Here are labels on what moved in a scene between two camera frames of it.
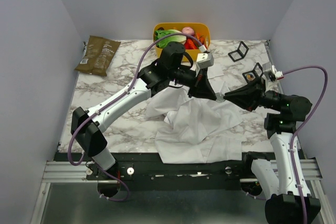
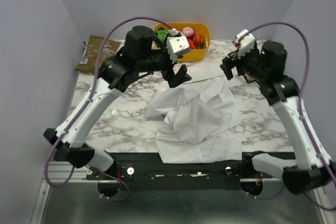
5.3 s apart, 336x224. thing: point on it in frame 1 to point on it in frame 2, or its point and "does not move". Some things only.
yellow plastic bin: x=190 y=54 does not move
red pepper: x=190 y=44 does not move
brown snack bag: x=99 y=55 does not move
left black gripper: x=200 y=87 to x=169 y=75
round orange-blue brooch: x=250 y=77 does not move
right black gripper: x=258 y=95 to x=234 y=63
